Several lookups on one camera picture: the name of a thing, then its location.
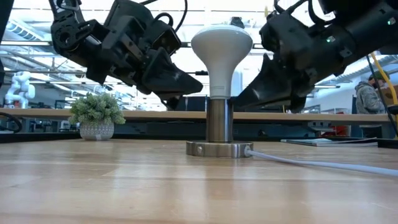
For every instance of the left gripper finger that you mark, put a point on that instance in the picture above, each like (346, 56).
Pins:
(168, 81)
(172, 102)

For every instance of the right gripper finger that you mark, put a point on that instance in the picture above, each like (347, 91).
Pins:
(273, 90)
(298, 105)

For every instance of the brass lamp socket base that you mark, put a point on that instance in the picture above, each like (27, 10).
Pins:
(219, 121)

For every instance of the white flood lightbulb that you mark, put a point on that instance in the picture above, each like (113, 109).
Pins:
(221, 53)

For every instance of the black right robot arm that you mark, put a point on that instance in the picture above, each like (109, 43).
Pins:
(373, 25)

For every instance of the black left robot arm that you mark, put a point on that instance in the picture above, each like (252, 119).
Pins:
(66, 39)

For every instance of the beige wooden desk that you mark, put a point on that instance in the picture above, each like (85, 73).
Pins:
(155, 115)

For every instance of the black under-desk panel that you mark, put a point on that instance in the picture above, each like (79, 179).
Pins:
(171, 129)

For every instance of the Yellowstone waterfall book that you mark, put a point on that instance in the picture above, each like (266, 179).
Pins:
(326, 142)

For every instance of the red object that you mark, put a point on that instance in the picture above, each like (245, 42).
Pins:
(337, 131)

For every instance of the green potted succulent plant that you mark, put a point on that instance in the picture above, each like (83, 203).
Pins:
(96, 109)

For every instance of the person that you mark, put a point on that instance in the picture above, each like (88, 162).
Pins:
(368, 99)

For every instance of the brown cardboard box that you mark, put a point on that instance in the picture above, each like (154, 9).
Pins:
(389, 99)

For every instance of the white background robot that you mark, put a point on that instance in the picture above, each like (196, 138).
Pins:
(20, 90)

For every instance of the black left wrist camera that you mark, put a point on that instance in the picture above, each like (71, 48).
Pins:
(168, 39)

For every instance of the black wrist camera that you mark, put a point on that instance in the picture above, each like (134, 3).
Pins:
(276, 34)
(168, 39)

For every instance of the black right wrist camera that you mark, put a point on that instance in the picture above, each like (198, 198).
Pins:
(276, 34)

